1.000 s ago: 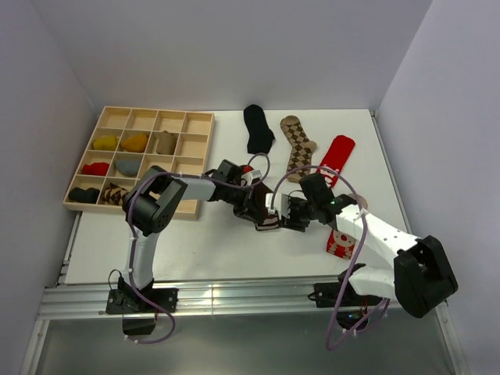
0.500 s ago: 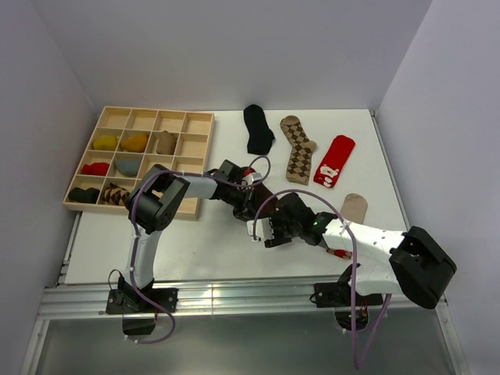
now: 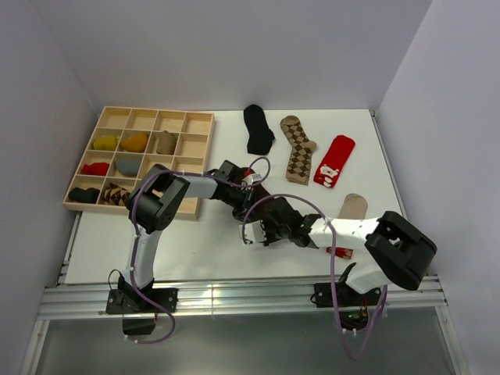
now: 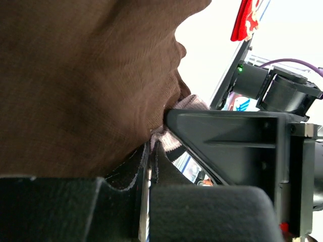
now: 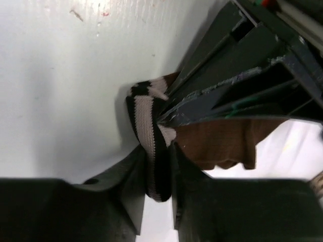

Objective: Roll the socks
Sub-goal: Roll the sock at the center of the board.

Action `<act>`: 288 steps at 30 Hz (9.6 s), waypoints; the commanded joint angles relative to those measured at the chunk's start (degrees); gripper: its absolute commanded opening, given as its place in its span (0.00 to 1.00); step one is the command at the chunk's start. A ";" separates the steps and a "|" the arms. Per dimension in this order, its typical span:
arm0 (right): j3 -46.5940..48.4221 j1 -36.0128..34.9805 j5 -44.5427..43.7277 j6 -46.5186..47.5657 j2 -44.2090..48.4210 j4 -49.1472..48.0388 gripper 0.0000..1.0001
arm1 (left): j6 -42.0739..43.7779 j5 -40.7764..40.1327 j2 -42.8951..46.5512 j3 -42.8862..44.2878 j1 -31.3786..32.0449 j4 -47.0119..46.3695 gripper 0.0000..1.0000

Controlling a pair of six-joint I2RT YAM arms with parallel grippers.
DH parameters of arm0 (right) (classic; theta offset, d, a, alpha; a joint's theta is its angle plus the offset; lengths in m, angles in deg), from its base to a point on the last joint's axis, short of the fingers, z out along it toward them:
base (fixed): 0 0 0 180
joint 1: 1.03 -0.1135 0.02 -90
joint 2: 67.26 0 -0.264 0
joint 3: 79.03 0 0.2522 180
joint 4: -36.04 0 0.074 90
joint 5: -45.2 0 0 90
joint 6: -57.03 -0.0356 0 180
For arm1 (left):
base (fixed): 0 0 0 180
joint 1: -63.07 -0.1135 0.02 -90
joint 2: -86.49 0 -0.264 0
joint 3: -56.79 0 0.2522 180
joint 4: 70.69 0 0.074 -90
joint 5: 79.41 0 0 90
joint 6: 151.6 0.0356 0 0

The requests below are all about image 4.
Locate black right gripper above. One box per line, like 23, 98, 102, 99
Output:
165, 61, 322, 237

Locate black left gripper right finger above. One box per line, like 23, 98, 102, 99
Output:
149, 143, 283, 241

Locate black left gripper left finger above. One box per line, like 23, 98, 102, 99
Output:
1, 144, 149, 241

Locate dark brown striped sock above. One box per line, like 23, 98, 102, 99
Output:
1, 1, 210, 177

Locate aluminium frame rail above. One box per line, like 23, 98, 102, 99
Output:
209, 39, 252, 110

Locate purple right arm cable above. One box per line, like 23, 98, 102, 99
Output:
258, 57, 323, 79

